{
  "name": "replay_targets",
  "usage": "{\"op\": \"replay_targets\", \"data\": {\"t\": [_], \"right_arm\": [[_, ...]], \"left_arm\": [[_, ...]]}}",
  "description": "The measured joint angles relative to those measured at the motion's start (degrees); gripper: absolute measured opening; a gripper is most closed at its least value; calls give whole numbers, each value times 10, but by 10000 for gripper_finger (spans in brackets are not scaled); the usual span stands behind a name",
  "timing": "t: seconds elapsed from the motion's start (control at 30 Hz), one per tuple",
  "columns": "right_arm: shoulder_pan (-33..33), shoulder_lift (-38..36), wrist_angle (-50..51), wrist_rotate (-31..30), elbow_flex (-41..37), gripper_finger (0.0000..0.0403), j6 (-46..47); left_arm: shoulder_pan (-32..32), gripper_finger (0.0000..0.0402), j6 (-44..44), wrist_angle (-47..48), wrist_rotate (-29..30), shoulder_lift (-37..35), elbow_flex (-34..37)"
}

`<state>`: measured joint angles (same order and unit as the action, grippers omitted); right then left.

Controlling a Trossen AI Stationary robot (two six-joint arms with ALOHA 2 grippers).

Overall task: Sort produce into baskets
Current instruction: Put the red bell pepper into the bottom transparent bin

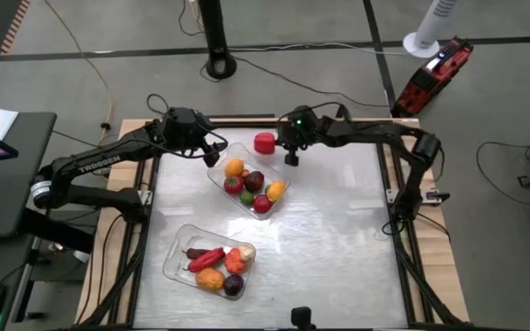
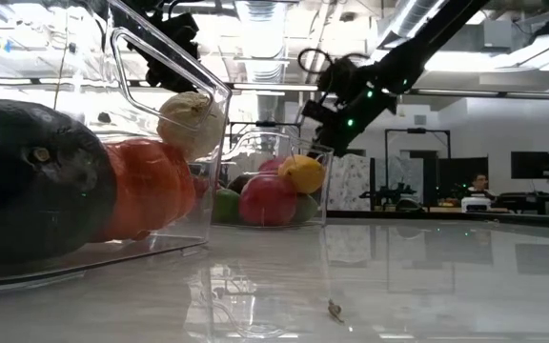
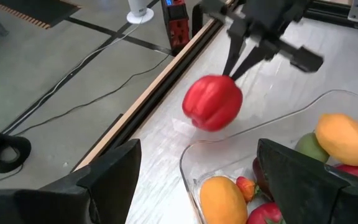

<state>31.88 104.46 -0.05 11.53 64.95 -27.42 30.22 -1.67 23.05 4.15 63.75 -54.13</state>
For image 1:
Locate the dark purple long vegetable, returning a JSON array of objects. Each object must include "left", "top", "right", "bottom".
[{"left": 181, "top": 247, "right": 213, "bottom": 260}]

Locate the white floor cable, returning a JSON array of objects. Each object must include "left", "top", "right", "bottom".
[{"left": 226, "top": 41, "right": 409, "bottom": 57}]

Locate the red black tool case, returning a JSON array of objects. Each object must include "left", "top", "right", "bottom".
[{"left": 392, "top": 37, "right": 475, "bottom": 118}]

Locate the dark purple round vegetable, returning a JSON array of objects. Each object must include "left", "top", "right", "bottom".
[{"left": 223, "top": 274, "right": 245, "bottom": 297}]

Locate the small black camera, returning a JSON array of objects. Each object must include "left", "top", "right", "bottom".
[{"left": 290, "top": 305, "right": 317, "bottom": 331}]

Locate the black metal table frame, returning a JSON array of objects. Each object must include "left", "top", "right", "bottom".
[{"left": 78, "top": 109, "right": 467, "bottom": 331}]

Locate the long black floor cable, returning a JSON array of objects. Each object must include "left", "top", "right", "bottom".
[{"left": 231, "top": 54, "right": 394, "bottom": 109}]

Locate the bright red apple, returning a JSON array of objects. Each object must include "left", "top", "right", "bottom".
[{"left": 252, "top": 194, "right": 274, "bottom": 215}]

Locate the orange citrus fruit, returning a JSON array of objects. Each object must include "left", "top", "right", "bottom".
[{"left": 224, "top": 158, "right": 246, "bottom": 178}]

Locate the white tower fan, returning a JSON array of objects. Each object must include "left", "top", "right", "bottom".
[{"left": 402, "top": 0, "right": 462, "bottom": 60}]

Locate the yellow floor cable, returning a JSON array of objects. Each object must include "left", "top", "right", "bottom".
[{"left": 42, "top": 0, "right": 113, "bottom": 174}]

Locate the thin black floor cable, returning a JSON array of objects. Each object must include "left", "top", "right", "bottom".
[{"left": 475, "top": 141, "right": 530, "bottom": 210}]

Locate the grey desk base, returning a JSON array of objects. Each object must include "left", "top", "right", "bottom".
[{"left": 6, "top": 209, "right": 101, "bottom": 324}]

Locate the orange brown potato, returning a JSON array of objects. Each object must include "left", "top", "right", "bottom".
[{"left": 194, "top": 268, "right": 226, "bottom": 291}]

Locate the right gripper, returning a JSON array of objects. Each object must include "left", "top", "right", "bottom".
[{"left": 276, "top": 105, "right": 327, "bottom": 168}]

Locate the black pole stand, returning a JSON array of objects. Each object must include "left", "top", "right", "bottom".
[{"left": 198, "top": 0, "right": 238, "bottom": 81}]

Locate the looped black cable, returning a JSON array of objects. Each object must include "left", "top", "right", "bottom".
[{"left": 146, "top": 93, "right": 171, "bottom": 119}]

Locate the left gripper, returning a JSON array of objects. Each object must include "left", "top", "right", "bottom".
[{"left": 161, "top": 106, "right": 223, "bottom": 169}]

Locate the red chili pepper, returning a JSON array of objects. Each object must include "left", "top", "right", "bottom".
[{"left": 184, "top": 246, "right": 226, "bottom": 274}]

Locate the dark grey desk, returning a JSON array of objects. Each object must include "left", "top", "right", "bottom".
[{"left": 0, "top": 111, "right": 58, "bottom": 238}]

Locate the dark red apple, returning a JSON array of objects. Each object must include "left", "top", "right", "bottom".
[{"left": 223, "top": 176, "right": 245, "bottom": 195}]

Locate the maroon round fruit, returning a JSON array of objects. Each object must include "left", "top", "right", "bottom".
[{"left": 244, "top": 170, "right": 266, "bottom": 193}]

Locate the clear plastic basket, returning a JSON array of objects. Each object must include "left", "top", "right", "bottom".
[
  {"left": 162, "top": 223, "right": 258, "bottom": 302},
  {"left": 206, "top": 142, "right": 291, "bottom": 222}
]

